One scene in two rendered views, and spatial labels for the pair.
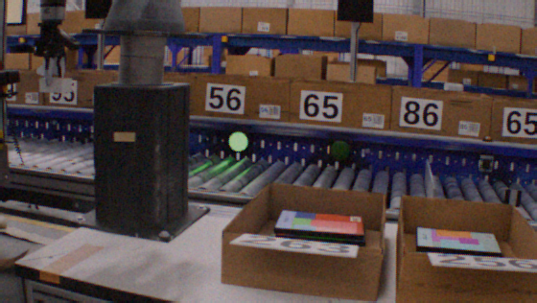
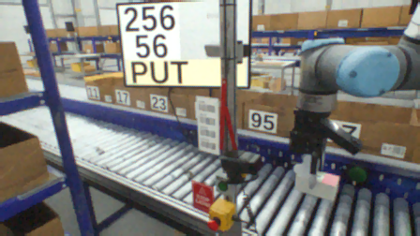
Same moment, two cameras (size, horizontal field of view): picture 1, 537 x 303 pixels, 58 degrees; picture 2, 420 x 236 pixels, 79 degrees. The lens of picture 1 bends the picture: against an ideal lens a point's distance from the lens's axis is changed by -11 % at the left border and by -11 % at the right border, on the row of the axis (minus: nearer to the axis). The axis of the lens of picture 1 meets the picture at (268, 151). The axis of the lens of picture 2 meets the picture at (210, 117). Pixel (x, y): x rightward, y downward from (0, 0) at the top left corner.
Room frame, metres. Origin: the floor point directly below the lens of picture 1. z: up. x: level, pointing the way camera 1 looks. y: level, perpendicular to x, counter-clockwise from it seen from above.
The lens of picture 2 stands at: (0.99, 0.76, 1.45)
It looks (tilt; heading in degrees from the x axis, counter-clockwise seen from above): 19 degrees down; 21
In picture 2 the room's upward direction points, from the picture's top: 2 degrees counter-clockwise
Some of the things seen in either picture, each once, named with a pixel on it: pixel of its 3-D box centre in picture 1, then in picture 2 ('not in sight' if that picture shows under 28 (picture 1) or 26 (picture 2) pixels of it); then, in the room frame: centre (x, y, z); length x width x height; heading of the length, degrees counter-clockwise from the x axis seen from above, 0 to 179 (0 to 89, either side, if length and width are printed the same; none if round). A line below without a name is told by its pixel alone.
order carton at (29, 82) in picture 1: (31, 86); (226, 106); (2.54, 1.23, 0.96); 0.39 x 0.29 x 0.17; 76
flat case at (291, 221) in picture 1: (320, 224); not in sight; (1.13, -0.12, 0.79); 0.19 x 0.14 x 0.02; 82
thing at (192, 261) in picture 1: (295, 262); not in sight; (1.04, -0.07, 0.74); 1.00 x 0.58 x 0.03; 76
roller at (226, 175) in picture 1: (227, 177); not in sight; (1.81, 0.14, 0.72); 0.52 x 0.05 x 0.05; 166
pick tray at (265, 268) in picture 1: (314, 233); not in sight; (1.04, -0.10, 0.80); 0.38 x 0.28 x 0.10; 168
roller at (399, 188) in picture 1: (398, 195); not in sight; (1.67, -0.43, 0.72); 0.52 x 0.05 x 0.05; 166
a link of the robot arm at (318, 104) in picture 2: (52, 14); (316, 100); (1.65, 0.73, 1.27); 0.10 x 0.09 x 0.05; 165
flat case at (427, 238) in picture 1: (456, 242); not in sight; (1.07, -0.43, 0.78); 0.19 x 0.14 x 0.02; 76
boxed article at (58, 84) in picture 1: (55, 84); (316, 183); (1.65, 0.71, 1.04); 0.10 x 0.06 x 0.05; 75
